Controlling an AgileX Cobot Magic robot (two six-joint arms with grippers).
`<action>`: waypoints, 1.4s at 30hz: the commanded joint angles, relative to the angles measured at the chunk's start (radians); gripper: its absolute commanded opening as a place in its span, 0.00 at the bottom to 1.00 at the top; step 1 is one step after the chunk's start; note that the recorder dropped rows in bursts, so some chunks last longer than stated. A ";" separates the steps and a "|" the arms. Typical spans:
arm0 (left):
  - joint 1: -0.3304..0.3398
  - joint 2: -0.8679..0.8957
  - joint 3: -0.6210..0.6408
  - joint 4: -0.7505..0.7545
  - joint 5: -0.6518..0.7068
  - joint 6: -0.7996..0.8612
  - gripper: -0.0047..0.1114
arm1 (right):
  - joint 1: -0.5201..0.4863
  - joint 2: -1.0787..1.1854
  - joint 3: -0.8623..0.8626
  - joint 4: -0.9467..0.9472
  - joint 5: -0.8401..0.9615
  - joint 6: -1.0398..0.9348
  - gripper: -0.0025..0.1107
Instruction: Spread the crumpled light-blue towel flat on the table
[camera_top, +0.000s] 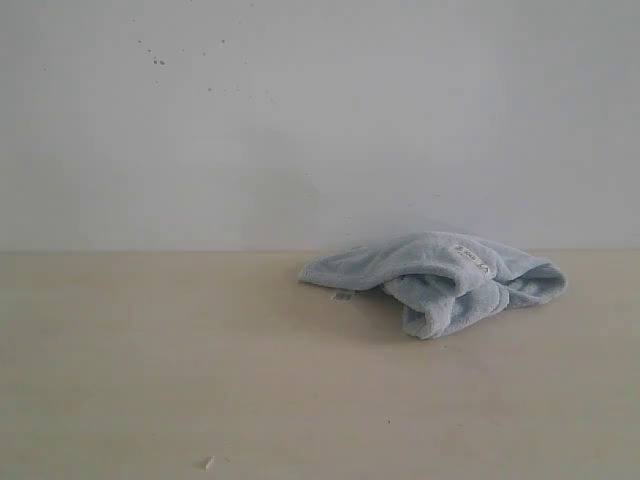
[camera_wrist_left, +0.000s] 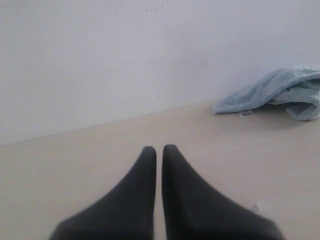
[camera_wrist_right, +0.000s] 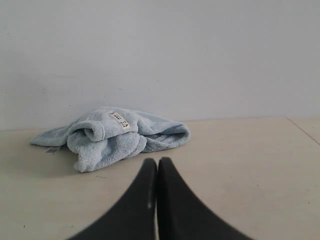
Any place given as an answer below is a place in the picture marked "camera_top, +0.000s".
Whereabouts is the light blue fluffy towel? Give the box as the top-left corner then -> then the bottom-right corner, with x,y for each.
298,231 -> 567,340

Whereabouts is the small white paper scrap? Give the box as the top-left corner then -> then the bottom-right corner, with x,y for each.
201,456 -> 215,471

